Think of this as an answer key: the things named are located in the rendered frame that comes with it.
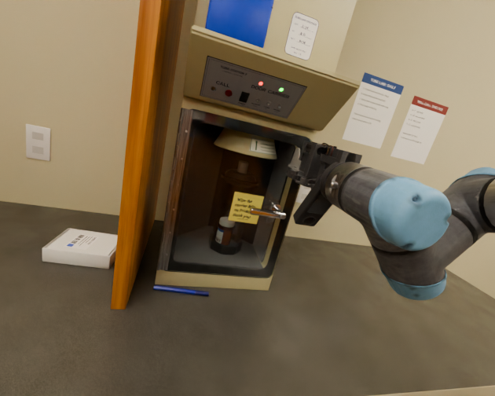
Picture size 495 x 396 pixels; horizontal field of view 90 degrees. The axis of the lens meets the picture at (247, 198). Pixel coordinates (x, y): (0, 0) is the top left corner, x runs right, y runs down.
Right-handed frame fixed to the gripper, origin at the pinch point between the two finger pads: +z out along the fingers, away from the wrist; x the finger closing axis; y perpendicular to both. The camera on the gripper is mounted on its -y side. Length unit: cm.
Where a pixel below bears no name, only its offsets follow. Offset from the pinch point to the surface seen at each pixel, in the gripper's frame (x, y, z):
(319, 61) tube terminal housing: 0.0, 24.3, 2.5
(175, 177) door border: 26.5, -7.1, 1.4
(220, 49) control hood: 22.4, 18.1, -7.9
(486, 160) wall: -128, 19, 46
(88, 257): 45, -34, 8
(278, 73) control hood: 11.5, 17.5, -7.3
